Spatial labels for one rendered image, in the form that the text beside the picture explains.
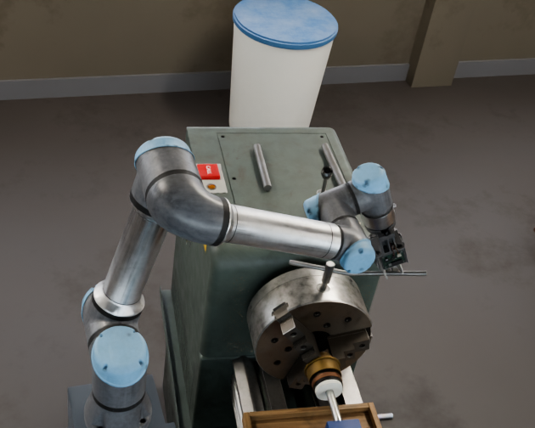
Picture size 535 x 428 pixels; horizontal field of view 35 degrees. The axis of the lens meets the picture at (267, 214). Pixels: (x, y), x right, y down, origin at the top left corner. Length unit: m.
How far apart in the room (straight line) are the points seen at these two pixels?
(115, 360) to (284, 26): 2.96
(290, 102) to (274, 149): 2.04
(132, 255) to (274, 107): 2.88
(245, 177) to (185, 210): 0.85
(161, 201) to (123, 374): 0.41
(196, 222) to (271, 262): 0.66
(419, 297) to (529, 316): 0.53
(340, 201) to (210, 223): 0.37
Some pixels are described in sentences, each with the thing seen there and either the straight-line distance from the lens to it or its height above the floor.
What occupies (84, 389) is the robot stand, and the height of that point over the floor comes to 1.10.
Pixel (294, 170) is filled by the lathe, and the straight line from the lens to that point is 2.45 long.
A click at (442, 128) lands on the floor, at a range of 5.27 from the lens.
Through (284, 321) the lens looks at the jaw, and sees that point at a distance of 2.10.
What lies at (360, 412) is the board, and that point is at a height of 0.89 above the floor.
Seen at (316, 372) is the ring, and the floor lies 1.11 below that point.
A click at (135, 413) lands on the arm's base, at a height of 1.17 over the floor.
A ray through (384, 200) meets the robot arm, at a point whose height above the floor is 1.59.
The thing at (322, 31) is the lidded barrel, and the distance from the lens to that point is 4.49.
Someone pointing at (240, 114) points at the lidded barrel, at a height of 0.16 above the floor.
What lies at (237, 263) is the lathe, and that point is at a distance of 2.16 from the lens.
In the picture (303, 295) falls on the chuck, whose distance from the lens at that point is 2.10.
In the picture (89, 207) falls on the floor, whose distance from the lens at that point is 4.21.
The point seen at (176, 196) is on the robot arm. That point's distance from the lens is 1.56.
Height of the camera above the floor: 2.69
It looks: 39 degrees down
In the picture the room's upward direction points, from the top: 10 degrees clockwise
